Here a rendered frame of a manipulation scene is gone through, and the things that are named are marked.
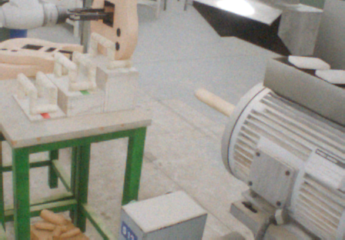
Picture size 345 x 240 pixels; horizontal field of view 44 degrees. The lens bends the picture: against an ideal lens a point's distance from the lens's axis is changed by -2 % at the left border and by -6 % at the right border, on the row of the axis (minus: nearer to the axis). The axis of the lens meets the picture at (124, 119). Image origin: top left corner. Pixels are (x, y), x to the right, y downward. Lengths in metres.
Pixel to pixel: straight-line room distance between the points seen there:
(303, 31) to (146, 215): 0.53
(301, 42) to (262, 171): 0.33
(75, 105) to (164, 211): 0.90
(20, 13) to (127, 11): 0.40
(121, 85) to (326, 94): 1.10
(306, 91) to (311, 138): 0.09
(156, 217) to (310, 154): 0.32
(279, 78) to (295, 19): 0.16
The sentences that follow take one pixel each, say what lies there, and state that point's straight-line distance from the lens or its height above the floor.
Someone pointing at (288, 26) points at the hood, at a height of 1.49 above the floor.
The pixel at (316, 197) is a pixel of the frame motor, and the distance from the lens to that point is 0.84.
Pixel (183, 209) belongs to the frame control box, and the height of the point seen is 1.12.
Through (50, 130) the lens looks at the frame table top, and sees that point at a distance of 1.63.
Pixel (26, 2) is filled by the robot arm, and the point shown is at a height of 1.37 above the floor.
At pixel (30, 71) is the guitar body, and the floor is 0.97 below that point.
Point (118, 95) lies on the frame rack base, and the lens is 1.80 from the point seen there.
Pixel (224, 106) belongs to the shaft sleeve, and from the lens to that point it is 1.11.
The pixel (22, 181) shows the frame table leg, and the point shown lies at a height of 0.75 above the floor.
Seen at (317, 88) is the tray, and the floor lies 1.42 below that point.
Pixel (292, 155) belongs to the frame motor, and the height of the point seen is 1.30.
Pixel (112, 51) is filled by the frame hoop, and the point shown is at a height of 1.18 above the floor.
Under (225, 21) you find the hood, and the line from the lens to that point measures 1.27.
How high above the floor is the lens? 1.65
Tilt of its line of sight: 24 degrees down
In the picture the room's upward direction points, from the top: 6 degrees clockwise
